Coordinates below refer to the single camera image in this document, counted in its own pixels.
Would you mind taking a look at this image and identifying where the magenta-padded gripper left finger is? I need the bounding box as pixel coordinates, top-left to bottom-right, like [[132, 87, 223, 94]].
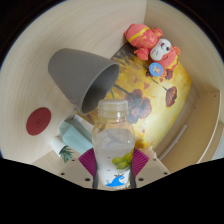
[[57, 148, 100, 190]]

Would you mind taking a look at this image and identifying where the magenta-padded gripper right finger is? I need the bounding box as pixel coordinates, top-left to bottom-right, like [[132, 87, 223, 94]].
[[129, 148, 172, 190]]

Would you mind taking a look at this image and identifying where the clear plastic water bottle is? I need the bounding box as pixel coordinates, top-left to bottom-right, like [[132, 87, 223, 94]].
[[91, 98, 137, 190]]

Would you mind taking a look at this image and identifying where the white light bar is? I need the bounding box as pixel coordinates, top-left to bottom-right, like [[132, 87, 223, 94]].
[[159, 124, 188, 161]]

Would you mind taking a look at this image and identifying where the teal faceted vase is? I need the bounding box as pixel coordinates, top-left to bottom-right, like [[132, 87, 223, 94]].
[[59, 118, 94, 155]]

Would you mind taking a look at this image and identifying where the yellow poppy painting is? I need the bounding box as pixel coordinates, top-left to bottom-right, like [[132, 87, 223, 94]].
[[79, 43, 193, 151]]

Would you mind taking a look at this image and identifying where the flat round red coaster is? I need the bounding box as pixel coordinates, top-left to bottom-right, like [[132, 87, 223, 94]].
[[25, 106, 53, 136]]

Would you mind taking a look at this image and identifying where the wooden shelf board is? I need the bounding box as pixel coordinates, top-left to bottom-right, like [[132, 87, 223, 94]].
[[163, 89, 222, 173]]

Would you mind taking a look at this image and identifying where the grey mug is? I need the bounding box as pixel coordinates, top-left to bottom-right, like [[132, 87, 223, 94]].
[[47, 48, 121, 115]]

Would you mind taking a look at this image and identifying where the red plush toy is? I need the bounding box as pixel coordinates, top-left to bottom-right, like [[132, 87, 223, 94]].
[[124, 23, 181, 72]]

